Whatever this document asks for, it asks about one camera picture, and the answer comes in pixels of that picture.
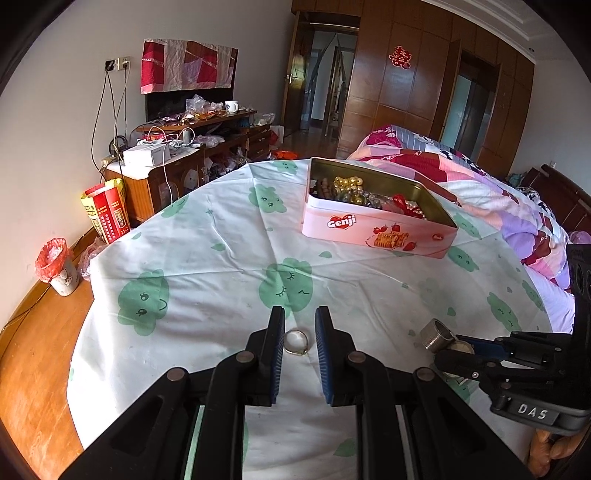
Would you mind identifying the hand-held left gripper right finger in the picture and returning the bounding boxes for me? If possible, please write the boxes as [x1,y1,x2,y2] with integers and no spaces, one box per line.
[314,306,537,480]

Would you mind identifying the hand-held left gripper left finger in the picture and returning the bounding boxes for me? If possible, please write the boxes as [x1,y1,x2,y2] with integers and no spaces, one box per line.
[58,305,287,480]

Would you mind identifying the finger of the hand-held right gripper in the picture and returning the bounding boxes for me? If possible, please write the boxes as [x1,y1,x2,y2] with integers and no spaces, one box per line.
[435,350,546,391]
[456,331,574,359]

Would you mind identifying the gold rimmed round ring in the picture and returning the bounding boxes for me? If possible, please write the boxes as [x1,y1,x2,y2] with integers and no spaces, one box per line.
[446,340,477,386]

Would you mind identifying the wide silver ring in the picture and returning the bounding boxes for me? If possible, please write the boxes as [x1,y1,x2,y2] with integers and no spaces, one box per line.
[419,318,455,354]

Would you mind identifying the pink tin box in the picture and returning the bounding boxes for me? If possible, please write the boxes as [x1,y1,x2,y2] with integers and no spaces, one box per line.
[301,157,459,260]

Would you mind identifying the amber bead bracelet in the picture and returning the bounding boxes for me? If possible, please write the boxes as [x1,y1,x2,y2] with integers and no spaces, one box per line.
[332,174,368,195]

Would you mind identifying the person's right hand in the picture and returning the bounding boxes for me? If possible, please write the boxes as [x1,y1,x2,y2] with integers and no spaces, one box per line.
[527,429,591,479]

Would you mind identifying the white green printed tablecloth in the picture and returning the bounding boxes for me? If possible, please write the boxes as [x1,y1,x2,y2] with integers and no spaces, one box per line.
[68,158,576,480]

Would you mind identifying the wooden bed headboard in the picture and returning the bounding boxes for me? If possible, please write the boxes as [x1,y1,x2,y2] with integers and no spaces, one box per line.
[507,163,591,234]

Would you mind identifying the patchwork quilt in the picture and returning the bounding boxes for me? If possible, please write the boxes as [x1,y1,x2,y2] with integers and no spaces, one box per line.
[346,124,579,320]

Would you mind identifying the clear plastic bag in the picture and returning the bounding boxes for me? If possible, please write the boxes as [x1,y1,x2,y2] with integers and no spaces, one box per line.
[77,237,110,282]

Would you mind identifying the wooden television cabinet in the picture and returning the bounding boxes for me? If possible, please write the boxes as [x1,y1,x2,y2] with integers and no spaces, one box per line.
[102,109,274,228]

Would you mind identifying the red gift bag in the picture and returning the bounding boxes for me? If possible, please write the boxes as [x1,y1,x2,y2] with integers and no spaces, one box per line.
[81,178,131,245]

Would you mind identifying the waste bin with red liner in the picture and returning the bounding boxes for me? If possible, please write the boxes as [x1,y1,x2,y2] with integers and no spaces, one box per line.
[35,237,81,297]

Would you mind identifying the white box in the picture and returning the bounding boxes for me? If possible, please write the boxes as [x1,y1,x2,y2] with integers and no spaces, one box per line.
[122,143,172,168]

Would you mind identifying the wooden wardrobe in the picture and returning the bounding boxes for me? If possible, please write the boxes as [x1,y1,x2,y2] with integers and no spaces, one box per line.
[290,0,537,179]

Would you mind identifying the black television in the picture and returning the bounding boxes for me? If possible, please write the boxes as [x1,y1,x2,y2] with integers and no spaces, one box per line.
[145,85,232,123]

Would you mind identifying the wooden door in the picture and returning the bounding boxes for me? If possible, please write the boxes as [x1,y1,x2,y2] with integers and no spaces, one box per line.
[282,11,315,140]

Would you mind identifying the red white television cloth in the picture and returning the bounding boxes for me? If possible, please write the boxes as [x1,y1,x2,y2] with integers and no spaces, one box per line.
[140,39,239,96]

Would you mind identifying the brown bead bracelet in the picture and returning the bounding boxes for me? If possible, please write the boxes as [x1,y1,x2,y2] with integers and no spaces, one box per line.
[310,176,342,200]

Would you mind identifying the black wall cables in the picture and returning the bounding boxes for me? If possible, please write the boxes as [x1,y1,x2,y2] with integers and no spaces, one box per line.
[89,69,131,163]

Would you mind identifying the red paper wall decoration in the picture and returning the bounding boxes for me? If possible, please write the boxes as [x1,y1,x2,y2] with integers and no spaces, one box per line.
[388,44,413,70]

